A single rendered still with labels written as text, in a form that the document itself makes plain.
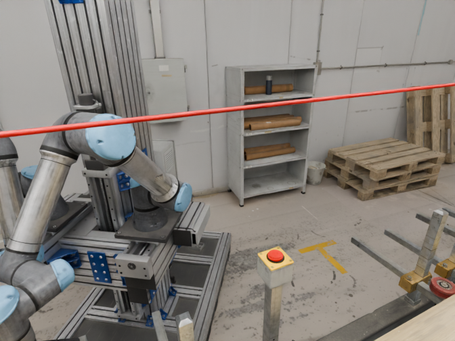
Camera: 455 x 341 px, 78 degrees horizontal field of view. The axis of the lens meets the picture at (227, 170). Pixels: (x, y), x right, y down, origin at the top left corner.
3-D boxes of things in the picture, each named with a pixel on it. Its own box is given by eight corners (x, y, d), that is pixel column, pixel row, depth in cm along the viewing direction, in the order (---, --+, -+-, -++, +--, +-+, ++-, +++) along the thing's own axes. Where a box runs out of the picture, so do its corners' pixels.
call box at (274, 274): (256, 275, 79) (257, 252, 76) (277, 266, 82) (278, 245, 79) (270, 292, 74) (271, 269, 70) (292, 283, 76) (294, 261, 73)
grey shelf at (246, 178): (227, 191, 372) (225, 66, 310) (286, 179, 399) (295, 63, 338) (240, 207, 333) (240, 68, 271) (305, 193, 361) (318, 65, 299)
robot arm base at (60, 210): (49, 203, 140) (43, 186, 136) (76, 206, 137) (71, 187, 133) (24, 220, 126) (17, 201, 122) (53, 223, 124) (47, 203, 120)
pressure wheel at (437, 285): (445, 301, 111) (454, 279, 107) (451, 317, 105) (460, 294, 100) (422, 295, 114) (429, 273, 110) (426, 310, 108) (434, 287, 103)
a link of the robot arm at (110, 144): (169, 184, 122) (76, 101, 76) (199, 190, 116) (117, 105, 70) (158, 210, 118) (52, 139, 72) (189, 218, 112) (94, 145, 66)
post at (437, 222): (404, 302, 125) (434, 209, 106) (409, 299, 126) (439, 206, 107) (412, 308, 122) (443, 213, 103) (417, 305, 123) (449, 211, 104)
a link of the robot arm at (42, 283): (45, 249, 75) (-1, 277, 66) (74, 261, 70) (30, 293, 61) (53, 272, 78) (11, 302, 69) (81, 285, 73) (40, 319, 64)
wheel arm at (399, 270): (350, 243, 143) (351, 236, 141) (355, 241, 144) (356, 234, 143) (439, 308, 107) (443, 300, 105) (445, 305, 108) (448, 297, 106)
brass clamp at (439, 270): (432, 271, 129) (435, 262, 127) (449, 262, 134) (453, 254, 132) (446, 280, 124) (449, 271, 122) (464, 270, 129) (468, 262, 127)
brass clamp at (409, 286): (396, 284, 118) (399, 275, 116) (417, 274, 123) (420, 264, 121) (410, 294, 113) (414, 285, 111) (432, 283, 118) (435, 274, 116)
